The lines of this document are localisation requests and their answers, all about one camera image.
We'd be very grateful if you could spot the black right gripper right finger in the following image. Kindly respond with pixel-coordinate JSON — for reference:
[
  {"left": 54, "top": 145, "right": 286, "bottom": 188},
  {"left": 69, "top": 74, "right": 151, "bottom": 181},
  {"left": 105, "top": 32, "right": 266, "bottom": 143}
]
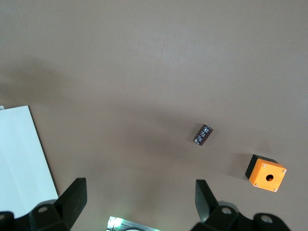
[{"left": 192, "top": 179, "right": 251, "bottom": 231}]

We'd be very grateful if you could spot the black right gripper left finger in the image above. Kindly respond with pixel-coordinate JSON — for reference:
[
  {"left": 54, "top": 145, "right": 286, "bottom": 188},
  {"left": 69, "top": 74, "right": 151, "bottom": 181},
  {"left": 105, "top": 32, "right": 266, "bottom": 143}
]
[{"left": 28, "top": 177, "right": 88, "bottom": 231}]

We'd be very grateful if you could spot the orange button box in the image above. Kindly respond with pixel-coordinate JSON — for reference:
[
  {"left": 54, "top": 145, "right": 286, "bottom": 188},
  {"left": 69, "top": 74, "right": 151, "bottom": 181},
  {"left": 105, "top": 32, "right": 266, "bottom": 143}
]
[{"left": 244, "top": 154, "right": 287, "bottom": 193}]

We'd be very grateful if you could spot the white drawer cabinet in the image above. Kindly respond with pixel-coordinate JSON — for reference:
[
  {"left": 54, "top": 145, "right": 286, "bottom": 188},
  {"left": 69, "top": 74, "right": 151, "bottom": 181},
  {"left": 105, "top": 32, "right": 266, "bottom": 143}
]
[{"left": 0, "top": 105, "right": 60, "bottom": 218}]

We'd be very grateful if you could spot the black terminal block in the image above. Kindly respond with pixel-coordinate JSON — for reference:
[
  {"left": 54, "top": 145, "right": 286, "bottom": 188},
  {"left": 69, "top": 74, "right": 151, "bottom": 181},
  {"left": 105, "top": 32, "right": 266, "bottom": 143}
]
[{"left": 193, "top": 124, "right": 214, "bottom": 147}]

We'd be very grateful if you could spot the aluminium right arm base plate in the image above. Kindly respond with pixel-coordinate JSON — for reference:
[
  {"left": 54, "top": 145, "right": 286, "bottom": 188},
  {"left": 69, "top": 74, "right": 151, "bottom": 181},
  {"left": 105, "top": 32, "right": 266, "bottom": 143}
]
[{"left": 105, "top": 216, "right": 164, "bottom": 231}]

